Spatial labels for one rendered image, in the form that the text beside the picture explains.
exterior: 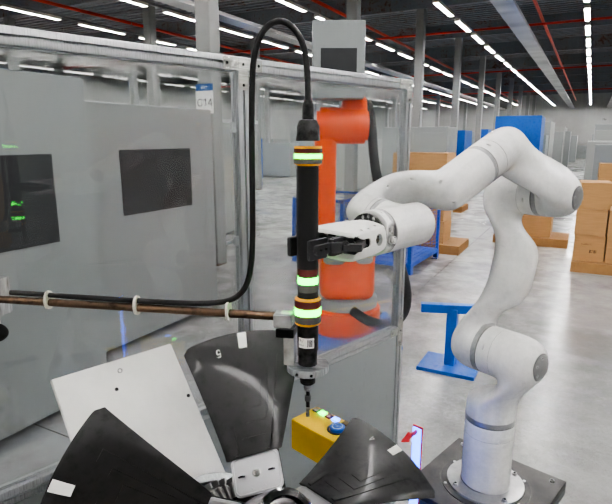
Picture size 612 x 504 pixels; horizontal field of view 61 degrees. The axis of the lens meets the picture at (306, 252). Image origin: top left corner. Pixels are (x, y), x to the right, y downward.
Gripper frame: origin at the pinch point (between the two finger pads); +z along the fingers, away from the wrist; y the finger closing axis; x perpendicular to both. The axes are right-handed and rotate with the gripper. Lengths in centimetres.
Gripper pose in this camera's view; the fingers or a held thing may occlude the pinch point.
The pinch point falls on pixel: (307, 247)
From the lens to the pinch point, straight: 83.3
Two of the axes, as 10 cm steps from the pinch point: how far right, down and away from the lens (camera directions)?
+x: -0.1, -9.8, -2.2
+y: -7.0, -1.5, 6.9
